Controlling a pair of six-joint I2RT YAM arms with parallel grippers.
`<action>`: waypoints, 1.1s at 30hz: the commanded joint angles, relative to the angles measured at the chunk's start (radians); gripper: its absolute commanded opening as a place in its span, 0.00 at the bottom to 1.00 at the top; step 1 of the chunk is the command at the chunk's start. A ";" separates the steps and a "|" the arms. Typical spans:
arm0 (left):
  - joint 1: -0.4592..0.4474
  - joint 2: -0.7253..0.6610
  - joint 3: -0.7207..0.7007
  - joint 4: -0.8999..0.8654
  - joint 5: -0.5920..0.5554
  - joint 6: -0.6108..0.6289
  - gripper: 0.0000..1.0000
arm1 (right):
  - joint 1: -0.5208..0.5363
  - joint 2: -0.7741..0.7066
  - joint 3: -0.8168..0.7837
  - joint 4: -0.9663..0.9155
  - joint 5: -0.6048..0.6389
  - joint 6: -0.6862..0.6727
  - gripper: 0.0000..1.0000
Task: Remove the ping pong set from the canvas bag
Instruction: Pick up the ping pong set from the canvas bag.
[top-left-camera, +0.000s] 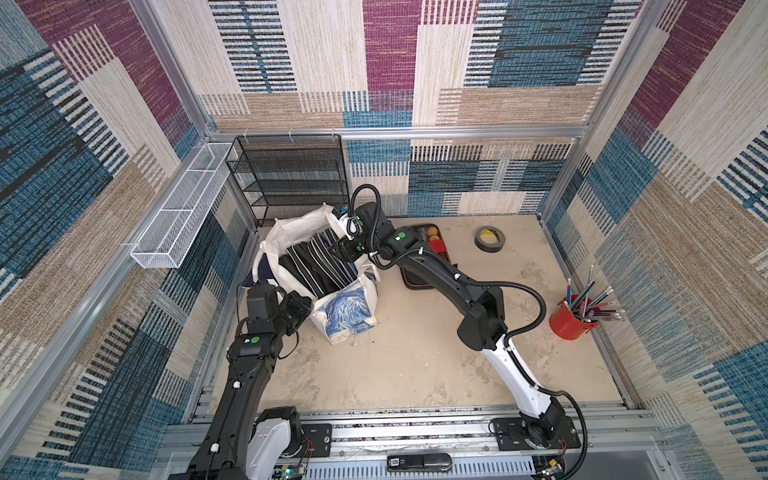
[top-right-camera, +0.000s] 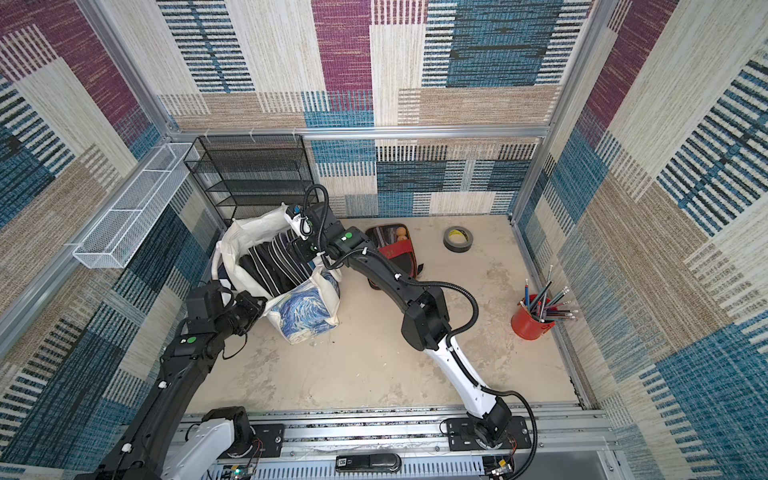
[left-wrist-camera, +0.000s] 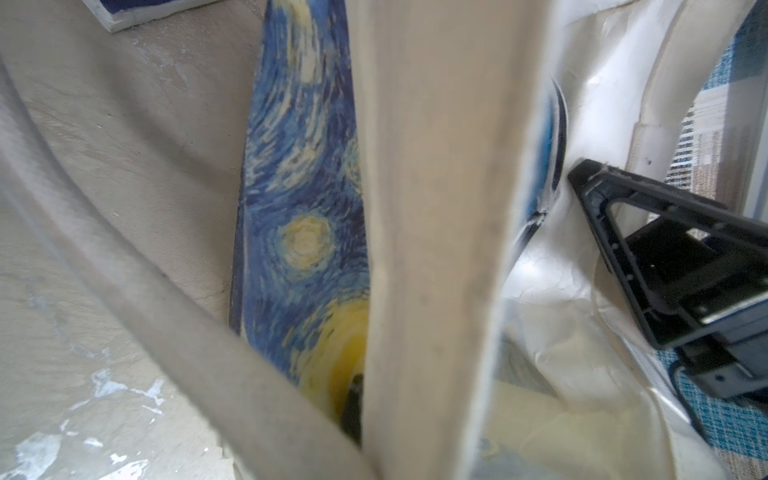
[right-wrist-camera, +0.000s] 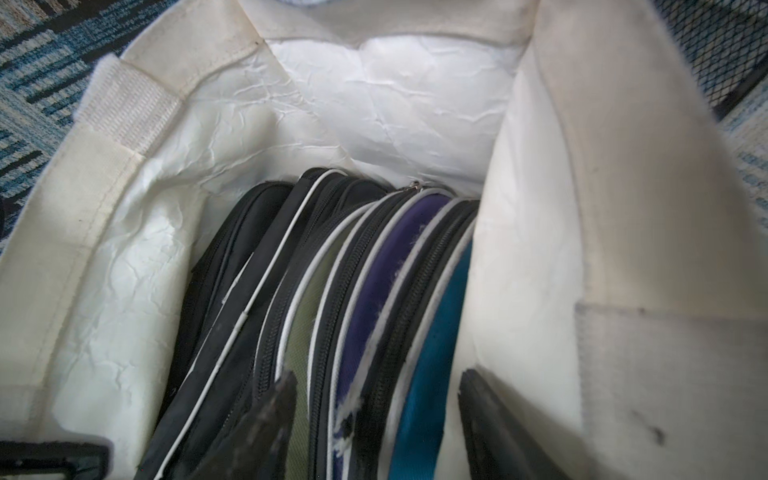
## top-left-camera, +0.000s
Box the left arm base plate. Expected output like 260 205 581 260
294 423 333 459

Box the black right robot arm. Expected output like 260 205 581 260
331 202 565 449

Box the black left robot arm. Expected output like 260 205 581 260
171 284 312 479

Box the black tape roll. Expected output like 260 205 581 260
474 226 506 253

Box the black corrugated cable conduit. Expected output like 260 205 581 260
349 184 589 480

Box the black handheld scanner device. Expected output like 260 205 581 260
386 453 453 473

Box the black red paddle case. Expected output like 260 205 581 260
398 223 452 291

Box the black wire mesh shelf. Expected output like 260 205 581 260
227 134 350 226

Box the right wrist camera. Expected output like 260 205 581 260
333 205 362 240

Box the white canvas starry night bag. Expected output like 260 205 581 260
252 204 380 344

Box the red pencil cup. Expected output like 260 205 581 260
548 297 600 341

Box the white wire mesh basket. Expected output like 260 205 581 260
130 143 232 269

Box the dark blue book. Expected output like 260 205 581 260
239 258 276 288

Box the aluminium front rail frame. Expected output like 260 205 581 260
149 404 679 480

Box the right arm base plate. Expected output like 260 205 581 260
488 416 582 451

